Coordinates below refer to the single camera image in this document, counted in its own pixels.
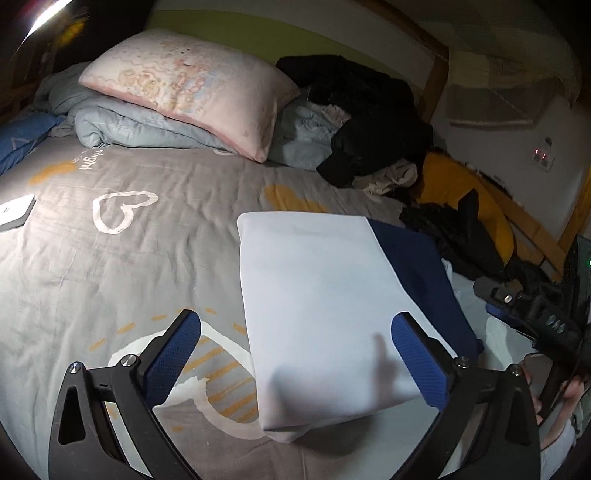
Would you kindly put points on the pale grey-green quilt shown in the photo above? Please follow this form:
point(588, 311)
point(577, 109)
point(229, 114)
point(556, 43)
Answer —
point(115, 129)

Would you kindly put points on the pink printed pillow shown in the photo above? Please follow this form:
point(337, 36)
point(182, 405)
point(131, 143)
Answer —
point(194, 87)

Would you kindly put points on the person's right forearm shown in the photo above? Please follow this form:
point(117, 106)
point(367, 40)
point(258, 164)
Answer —
point(558, 443)

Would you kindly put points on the black puffer jacket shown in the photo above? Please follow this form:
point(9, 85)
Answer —
point(461, 230)

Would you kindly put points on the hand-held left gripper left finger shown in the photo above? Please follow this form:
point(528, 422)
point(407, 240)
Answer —
point(173, 360)

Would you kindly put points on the white and navy varsity jacket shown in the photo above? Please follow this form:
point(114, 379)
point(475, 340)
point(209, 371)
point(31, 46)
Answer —
point(314, 300)

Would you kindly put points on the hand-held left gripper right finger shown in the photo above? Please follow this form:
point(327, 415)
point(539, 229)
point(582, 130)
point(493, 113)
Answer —
point(418, 364)

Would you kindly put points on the blue pillowcase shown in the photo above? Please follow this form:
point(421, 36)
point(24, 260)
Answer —
point(23, 138)

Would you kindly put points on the person's right hand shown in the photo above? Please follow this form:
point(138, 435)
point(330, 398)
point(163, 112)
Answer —
point(575, 390)

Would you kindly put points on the white wall socket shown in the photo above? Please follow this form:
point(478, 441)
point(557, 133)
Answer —
point(541, 159)

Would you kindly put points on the crumpled white clothes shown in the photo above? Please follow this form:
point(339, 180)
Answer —
point(388, 177)

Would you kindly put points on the pale mosquito net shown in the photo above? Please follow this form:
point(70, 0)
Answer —
point(494, 101)

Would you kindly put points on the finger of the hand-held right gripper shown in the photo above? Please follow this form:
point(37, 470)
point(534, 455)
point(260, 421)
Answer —
point(496, 288)
point(508, 318)

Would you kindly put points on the yellow cushion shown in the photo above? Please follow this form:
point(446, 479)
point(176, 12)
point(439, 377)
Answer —
point(448, 184)

